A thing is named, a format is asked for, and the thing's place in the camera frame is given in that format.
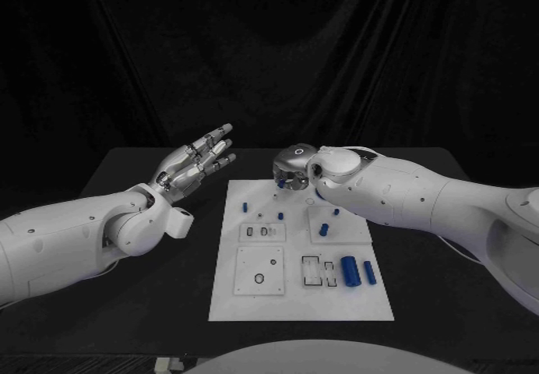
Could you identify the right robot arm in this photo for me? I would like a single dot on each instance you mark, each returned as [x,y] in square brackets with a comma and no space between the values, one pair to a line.
[421,198]

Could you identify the white task board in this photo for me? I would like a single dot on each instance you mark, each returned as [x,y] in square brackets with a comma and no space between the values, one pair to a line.
[300,257]

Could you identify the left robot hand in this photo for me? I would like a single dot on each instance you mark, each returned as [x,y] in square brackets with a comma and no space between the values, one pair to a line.
[190,163]

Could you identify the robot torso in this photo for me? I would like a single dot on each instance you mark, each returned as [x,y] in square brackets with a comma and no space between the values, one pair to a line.
[332,358]

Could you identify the large blue cylinder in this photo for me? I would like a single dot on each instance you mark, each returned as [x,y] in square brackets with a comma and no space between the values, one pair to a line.
[350,271]

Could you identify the blue gear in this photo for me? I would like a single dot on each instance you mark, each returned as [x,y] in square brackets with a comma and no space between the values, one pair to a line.
[319,195]

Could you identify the long thin blue cylinder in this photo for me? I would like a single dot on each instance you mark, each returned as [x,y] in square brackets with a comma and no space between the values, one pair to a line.
[369,273]

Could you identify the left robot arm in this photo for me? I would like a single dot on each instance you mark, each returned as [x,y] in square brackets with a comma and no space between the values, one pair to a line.
[62,233]

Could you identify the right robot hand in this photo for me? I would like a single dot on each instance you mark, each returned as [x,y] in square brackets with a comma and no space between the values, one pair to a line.
[293,163]

